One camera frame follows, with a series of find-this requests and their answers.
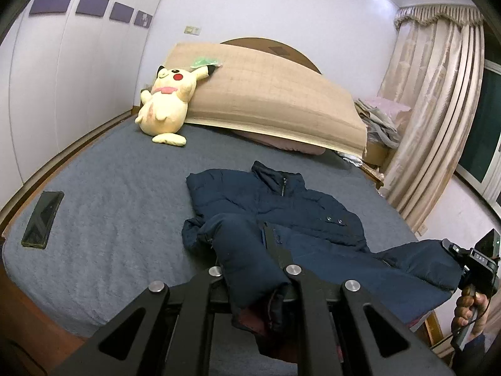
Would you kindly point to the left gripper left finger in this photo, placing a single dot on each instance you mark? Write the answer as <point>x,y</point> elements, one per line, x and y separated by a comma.
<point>164,331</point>

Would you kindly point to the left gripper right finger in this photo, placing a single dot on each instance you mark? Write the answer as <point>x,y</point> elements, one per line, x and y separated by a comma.
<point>341,329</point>

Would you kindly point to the navy blue puffer jacket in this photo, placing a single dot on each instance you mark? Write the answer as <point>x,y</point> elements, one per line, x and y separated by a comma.
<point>240,215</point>

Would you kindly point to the pile of clothes and papers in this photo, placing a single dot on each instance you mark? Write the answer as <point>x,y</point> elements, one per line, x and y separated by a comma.
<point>385,120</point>

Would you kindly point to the person right hand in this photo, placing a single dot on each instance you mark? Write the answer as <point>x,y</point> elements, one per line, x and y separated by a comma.
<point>464,312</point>

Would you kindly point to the grey bed sheet mattress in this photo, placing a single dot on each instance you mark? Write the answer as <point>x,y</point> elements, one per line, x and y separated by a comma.
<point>119,225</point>

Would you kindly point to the wooden bedside cabinet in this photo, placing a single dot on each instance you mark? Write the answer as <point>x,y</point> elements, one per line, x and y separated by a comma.
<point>375,162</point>

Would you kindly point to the pink pillow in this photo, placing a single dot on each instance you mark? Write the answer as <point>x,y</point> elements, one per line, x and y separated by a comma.
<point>281,143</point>

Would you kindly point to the black smartphone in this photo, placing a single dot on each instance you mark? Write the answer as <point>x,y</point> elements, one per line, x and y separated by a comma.
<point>39,226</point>

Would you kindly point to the beige curtain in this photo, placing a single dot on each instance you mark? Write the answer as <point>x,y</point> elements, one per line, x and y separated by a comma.
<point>436,69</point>

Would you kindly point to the yellow Pikachu plush toy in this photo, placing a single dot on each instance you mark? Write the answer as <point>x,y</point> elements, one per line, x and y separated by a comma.
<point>165,105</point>

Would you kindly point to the wooden round headboard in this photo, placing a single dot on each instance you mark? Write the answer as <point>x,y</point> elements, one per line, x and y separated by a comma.
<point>273,47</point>

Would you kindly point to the green plush leaf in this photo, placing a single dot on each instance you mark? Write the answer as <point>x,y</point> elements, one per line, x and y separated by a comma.
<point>205,61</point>

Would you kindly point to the white wardrobe with purple panels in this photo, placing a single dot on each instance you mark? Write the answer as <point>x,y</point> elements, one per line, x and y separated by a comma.
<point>67,67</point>

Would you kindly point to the wall power outlet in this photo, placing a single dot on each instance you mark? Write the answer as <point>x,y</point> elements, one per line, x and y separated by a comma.
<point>192,30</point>

